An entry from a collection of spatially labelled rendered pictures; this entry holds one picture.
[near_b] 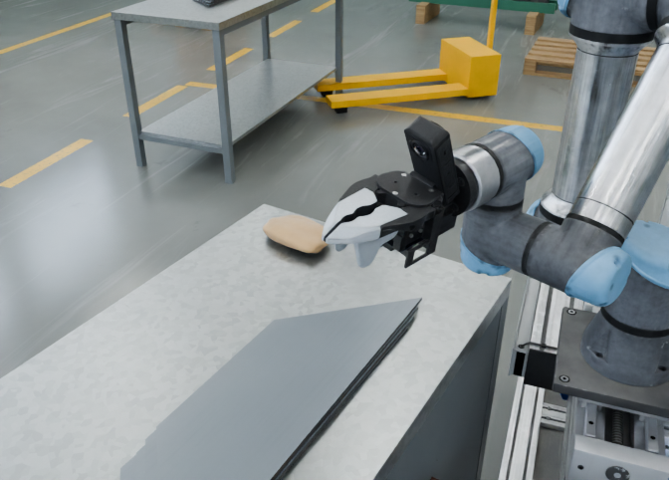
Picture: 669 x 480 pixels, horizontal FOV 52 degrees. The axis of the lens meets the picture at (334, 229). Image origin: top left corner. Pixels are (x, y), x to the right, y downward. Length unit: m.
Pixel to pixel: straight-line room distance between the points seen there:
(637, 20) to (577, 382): 0.56
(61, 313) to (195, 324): 2.01
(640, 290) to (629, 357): 0.12
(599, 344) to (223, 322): 0.64
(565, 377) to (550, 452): 1.06
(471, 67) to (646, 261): 4.43
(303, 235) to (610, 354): 0.63
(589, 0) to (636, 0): 0.06
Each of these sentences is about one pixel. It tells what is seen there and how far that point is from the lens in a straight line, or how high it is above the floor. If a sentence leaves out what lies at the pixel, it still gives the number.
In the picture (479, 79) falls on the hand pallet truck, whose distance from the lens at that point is 5.51.
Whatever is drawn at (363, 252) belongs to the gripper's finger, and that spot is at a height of 1.42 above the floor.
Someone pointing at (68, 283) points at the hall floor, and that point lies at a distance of 3.42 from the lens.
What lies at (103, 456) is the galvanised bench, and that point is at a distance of 1.05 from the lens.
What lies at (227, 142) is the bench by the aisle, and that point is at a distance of 4.03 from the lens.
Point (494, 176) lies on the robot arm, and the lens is 0.83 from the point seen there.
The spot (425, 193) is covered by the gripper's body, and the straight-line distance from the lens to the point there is 0.75.
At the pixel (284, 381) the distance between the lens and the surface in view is 1.07.
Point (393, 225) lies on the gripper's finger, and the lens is 0.69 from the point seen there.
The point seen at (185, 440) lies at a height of 1.07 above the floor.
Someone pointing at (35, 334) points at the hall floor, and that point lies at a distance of 3.14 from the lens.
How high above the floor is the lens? 1.80
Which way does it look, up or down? 30 degrees down
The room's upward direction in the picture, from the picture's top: straight up
